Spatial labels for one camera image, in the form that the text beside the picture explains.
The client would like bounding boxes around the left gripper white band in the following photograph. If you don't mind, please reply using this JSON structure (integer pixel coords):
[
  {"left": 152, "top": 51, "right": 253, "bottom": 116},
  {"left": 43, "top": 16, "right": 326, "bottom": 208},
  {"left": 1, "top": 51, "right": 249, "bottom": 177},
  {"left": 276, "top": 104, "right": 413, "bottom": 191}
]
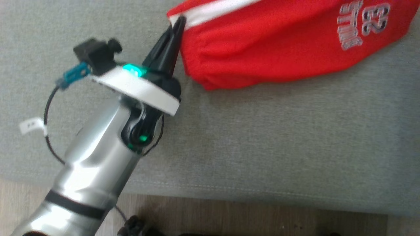
[{"left": 90, "top": 16, "right": 187, "bottom": 117}]

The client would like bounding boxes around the red white sports garment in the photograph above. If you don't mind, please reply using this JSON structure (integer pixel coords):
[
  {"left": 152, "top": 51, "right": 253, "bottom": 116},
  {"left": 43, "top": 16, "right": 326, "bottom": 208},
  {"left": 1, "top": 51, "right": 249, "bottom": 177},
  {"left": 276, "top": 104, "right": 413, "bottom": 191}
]
[{"left": 167, "top": 0, "right": 420, "bottom": 91}]

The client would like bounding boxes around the grey fabric sofa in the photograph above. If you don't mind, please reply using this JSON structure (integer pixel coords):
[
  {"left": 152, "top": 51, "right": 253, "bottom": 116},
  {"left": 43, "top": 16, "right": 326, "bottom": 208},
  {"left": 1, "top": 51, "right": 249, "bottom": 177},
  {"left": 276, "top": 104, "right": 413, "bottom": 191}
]
[{"left": 0, "top": 0, "right": 420, "bottom": 217}]

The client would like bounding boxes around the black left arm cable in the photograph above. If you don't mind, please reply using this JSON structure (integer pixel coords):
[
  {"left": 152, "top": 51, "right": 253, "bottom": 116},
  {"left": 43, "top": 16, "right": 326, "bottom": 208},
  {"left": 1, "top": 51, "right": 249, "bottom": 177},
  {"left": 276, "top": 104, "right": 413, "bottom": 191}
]
[{"left": 43, "top": 84, "right": 164, "bottom": 223}]

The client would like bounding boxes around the white cable label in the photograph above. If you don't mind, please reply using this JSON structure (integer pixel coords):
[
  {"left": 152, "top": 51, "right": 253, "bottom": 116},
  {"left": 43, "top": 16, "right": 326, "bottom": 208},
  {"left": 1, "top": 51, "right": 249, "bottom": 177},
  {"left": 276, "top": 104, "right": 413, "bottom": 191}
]
[{"left": 19, "top": 117, "right": 48, "bottom": 136}]

